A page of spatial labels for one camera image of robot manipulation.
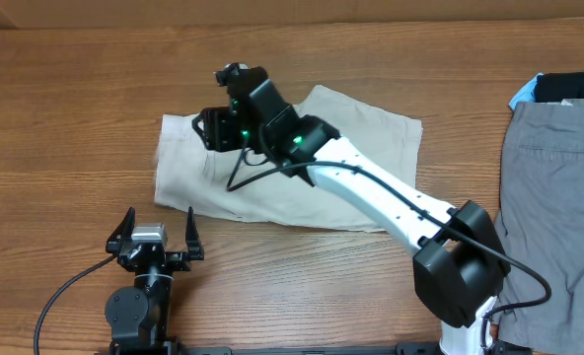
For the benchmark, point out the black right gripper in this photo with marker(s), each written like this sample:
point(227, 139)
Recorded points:
point(218, 136)

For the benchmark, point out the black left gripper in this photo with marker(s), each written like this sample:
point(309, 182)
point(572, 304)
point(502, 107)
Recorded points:
point(182, 259)

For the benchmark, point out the beige shorts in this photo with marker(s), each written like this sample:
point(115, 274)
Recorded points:
point(190, 177)

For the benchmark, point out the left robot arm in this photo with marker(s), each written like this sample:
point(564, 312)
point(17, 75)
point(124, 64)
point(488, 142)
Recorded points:
point(138, 315)

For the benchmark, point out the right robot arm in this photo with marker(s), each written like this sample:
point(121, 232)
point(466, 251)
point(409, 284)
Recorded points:
point(456, 256)

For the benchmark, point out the light blue garment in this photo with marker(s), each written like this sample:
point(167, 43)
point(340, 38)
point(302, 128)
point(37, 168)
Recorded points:
point(526, 94)

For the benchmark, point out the black garment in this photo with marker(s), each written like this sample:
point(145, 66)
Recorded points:
point(554, 87)

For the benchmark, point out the grey shorts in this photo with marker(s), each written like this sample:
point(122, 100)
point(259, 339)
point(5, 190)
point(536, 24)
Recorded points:
point(541, 222)

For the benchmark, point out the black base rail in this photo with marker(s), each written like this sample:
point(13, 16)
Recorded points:
point(410, 348)

